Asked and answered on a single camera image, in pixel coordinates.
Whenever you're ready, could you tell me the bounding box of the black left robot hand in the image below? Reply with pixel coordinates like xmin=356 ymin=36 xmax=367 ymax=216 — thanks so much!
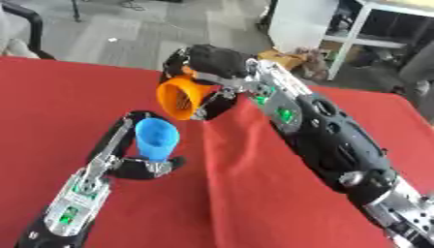
xmin=84 ymin=109 xmax=189 ymax=181

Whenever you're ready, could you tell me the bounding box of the black chair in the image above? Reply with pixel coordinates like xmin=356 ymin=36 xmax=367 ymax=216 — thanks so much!
xmin=0 ymin=1 xmax=58 ymax=61

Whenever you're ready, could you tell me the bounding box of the white metal shelf frame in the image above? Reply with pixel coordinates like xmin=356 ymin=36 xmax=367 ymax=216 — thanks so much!
xmin=320 ymin=0 xmax=434 ymax=81

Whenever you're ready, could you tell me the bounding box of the white cabinet panel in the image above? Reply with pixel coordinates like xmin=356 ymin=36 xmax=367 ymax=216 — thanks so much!
xmin=265 ymin=0 xmax=341 ymax=55

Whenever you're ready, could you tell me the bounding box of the orange plastic cup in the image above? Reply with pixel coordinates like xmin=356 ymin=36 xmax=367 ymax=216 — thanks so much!
xmin=154 ymin=66 xmax=219 ymax=121

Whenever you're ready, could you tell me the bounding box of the blue plastic cup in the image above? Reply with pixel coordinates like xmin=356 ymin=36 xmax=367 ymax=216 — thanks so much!
xmin=134 ymin=117 xmax=182 ymax=164

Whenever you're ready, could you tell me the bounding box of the tan cardboard box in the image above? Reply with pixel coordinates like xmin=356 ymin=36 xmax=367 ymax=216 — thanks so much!
xmin=256 ymin=48 xmax=311 ymax=72

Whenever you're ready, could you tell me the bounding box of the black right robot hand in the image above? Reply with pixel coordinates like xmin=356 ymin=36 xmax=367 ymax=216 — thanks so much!
xmin=159 ymin=44 xmax=260 ymax=122

